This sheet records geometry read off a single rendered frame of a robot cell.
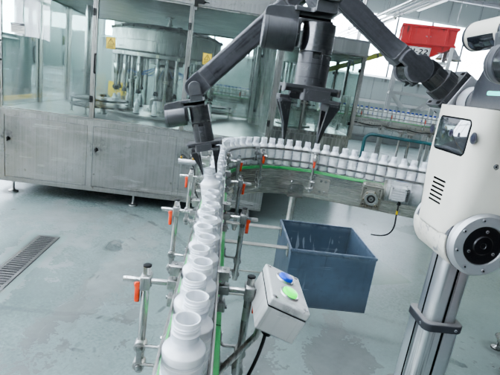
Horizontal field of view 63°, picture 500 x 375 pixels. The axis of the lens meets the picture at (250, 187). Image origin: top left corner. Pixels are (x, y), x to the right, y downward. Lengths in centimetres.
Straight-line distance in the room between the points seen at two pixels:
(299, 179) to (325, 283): 124
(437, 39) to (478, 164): 676
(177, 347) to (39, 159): 427
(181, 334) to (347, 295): 105
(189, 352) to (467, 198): 73
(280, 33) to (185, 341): 50
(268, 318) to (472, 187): 56
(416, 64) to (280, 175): 153
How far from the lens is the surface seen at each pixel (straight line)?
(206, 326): 64
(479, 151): 104
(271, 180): 259
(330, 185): 264
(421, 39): 772
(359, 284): 154
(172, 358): 58
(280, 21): 73
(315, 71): 73
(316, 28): 73
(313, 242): 177
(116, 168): 451
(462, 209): 107
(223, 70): 117
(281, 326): 77
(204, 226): 91
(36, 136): 472
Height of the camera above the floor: 148
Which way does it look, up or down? 14 degrees down
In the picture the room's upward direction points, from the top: 8 degrees clockwise
